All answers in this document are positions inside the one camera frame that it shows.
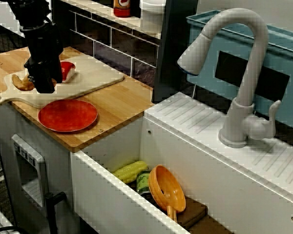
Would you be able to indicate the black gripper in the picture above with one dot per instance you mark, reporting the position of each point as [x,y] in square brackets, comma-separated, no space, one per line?
[44,44]

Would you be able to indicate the red white toy sushi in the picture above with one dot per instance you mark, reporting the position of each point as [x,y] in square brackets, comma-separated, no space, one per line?
[69,73]

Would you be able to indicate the tan toy chicken piece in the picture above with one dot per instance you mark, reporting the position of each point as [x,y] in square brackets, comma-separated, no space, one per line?
[20,84]

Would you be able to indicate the red round plate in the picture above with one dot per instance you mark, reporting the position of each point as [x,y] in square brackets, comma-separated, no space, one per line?
[68,115]

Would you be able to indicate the pale wooden cutting board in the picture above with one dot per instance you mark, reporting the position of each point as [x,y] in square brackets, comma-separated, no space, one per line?
[100,75]

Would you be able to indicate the white tile shelf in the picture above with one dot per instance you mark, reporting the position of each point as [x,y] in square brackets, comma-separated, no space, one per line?
[127,22]

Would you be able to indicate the grey dishwasher panel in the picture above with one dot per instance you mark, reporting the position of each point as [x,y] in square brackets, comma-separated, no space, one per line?
[39,170]

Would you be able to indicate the red yellow bottle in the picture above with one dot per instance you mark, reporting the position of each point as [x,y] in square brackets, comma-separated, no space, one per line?
[122,9]

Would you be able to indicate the white cup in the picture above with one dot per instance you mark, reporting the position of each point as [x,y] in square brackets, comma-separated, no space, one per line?
[151,17]

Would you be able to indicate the yellow toy corn cob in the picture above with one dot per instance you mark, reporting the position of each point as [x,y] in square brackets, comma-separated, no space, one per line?
[130,170]

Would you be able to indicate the dark upright panel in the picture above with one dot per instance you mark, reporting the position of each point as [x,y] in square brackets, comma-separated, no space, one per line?
[173,48]

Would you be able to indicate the green toy can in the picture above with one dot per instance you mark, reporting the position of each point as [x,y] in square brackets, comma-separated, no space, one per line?
[142,181]

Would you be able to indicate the orange toy strainer pan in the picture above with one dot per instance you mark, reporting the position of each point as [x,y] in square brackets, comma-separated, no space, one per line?
[166,187]

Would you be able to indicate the white toy sink basin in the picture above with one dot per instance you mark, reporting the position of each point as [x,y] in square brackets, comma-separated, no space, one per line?
[210,158]

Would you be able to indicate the grey toy faucet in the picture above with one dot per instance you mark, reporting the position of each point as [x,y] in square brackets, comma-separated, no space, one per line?
[244,97]

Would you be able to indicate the teal plastic bin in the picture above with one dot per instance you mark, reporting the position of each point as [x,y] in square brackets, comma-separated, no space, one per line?
[278,56]

